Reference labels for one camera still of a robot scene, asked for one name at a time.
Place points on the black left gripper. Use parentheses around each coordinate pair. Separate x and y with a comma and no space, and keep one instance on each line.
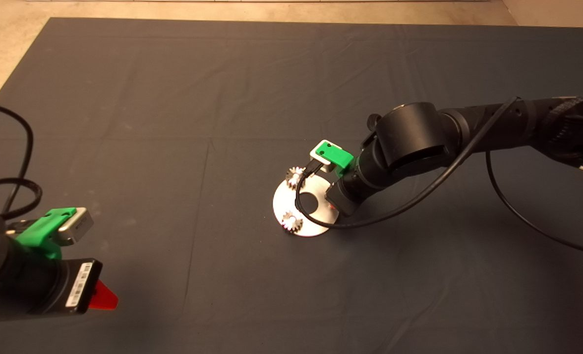
(60,287)

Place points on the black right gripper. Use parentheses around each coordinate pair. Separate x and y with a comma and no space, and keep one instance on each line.
(348,191)

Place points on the small steel gear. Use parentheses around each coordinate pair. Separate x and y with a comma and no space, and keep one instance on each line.
(291,223)
(294,177)

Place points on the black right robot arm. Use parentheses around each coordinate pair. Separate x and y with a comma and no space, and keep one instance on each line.
(468,128)

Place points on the round metal carrier plate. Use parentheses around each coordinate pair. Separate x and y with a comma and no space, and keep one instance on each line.
(281,201)

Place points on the dark grey table cloth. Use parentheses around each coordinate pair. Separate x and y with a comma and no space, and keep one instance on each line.
(222,123)

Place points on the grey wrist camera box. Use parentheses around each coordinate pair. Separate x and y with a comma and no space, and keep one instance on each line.
(77,226)
(327,166)

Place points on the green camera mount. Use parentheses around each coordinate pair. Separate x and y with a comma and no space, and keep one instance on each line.
(338,155)
(41,231)

